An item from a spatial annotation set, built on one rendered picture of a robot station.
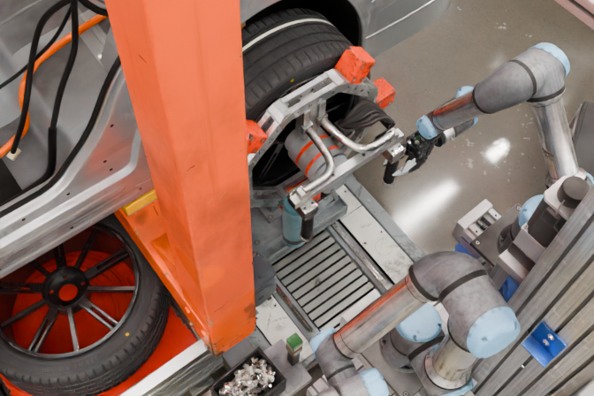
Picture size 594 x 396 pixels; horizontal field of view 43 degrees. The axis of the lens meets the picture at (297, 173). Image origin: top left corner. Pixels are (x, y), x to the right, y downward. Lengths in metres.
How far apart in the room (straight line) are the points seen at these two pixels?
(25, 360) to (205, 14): 1.69
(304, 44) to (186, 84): 1.06
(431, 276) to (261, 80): 0.85
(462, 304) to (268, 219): 1.52
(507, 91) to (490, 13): 2.07
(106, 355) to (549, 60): 1.61
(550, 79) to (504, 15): 2.02
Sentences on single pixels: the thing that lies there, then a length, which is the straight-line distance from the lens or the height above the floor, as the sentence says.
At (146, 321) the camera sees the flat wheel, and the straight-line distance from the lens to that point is 2.59.
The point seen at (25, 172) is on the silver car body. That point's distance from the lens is 2.59.
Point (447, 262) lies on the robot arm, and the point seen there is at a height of 1.45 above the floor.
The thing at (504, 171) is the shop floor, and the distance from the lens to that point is 3.55.
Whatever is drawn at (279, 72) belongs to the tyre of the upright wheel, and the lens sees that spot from 2.21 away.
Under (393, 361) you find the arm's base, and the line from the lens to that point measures 2.17.
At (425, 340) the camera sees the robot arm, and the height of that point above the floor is 1.04.
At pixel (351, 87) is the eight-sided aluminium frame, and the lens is 2.33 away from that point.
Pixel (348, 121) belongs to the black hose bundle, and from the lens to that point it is 2.32.
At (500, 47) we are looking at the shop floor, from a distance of 3.99.
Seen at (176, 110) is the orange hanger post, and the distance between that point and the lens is 1.29.
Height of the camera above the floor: 2.91
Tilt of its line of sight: 59 degrees down
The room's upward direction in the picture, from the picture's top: 3 degrees clockwise
